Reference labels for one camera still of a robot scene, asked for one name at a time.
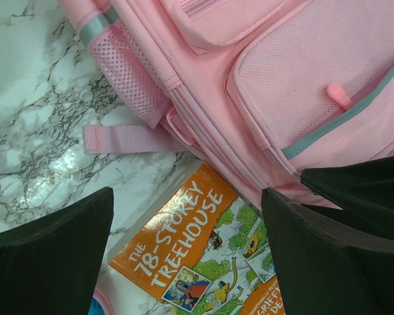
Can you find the pink student backpack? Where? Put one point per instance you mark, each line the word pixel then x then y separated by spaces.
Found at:
pixel 260 90

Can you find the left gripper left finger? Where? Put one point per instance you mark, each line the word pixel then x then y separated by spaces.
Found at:
pixel 51 265

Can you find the orange treehouse book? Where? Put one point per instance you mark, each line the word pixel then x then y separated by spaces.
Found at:
pixel 201 249

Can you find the pink pencil case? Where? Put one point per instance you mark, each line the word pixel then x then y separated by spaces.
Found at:
pixel 100 304

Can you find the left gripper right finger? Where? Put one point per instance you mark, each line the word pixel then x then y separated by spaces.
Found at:
pixel 338 259

